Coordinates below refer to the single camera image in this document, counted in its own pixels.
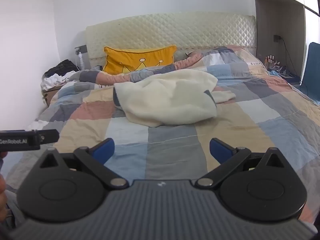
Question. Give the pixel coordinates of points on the white spray bottle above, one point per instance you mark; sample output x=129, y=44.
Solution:
x=80, y=61

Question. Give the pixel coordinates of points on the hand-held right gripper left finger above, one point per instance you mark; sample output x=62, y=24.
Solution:
x=105, y=148

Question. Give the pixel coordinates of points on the cream quilted headboard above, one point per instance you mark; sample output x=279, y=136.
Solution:
x=162, y=30

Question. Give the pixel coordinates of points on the black clothes pile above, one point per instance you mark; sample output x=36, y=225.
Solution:
x=61, y=67

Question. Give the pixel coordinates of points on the cluttered bedside desk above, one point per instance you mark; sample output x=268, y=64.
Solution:
x=287, y=75

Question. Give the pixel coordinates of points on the white crumpled cloth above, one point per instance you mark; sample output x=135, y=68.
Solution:
x=53, y=80

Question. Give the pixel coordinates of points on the person's left hand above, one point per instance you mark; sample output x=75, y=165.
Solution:
x=2, y=187

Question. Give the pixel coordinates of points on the brown bedside box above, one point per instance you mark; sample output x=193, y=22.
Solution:
x=47, y=96

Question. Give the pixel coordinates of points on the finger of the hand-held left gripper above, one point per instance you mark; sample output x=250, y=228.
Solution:
x=50, y=135

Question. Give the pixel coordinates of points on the white sheet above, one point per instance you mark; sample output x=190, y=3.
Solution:
x=37, y=125

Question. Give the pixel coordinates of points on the yellow crown print pillow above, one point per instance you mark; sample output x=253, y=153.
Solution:
x=130, y=60

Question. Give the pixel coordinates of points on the patchwork quilt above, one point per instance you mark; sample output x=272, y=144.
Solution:
x=175, y=150

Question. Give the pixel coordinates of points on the blue chair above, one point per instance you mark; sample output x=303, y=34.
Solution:
x=312, y=67

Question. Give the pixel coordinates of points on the cream blue striped fleece sweater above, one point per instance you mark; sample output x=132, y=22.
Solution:
x=162, y=100

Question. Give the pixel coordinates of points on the grey wall panel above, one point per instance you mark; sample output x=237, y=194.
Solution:
x=84, y=48

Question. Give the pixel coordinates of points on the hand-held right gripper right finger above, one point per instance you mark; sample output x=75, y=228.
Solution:
x=220, y=150

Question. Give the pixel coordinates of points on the black wall charger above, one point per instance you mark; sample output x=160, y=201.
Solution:
x=277, y=38

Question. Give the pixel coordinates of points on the grey wooden cabinet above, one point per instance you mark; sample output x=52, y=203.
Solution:
x=275, y=17

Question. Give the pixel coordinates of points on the row of cosmetic bottles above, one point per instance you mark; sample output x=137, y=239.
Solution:
x=271, y=61

